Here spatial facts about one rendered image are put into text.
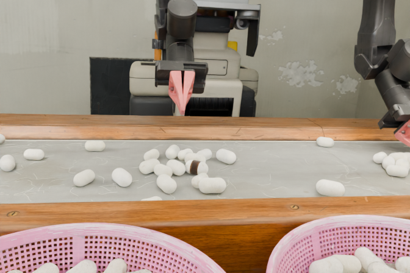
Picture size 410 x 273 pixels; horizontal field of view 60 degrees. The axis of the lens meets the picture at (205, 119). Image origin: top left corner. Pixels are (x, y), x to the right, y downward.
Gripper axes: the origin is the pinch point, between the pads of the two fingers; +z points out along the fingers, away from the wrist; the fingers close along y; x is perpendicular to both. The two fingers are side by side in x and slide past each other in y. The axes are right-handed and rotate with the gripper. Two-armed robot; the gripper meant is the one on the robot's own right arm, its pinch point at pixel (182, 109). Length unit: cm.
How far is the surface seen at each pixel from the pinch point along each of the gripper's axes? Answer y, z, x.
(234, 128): 11.7, -1.3, 8.1
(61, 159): -20.1, 9.7, 1.6
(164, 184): -3.8, 18.9, -8.5
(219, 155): 5.9, 10.1, -0.7
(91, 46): -47, -146, 126
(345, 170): 26.8, 13.9, -2.3
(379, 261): 16.8, 31.9, -18.3
